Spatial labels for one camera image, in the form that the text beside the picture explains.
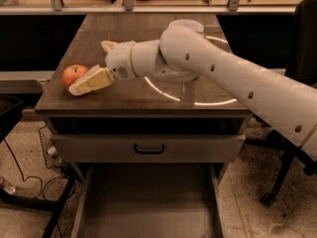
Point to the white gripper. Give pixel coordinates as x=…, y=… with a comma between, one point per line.
x=119, y=62

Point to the red yellow apple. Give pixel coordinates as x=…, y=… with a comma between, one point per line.
x=72, y=73

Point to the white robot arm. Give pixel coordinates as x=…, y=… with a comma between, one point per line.
x=181, y=54

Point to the grey top drawer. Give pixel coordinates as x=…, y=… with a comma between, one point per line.
x=86, y=148

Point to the grey drawer cabinet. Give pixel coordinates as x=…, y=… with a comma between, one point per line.
x=145, y=106

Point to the open grey middle drawer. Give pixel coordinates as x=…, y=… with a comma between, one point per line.
x=150, y=201

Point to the white ceramic bowl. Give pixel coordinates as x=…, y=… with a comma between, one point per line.
x=191, y=24

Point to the black stand on left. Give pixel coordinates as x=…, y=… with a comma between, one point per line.
x=43, y=202

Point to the plastic bottle on floor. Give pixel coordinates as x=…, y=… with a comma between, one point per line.
x=7, y=186

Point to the black office chair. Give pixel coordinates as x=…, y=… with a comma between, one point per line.
x=301, y=66

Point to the grey shelf rail frame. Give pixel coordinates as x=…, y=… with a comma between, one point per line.
x=42, y=7

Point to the black drawer handle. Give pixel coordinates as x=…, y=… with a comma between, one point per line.
x=142, y=150

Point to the wire mesh basket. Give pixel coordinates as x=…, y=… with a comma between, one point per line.
x=52, y=157

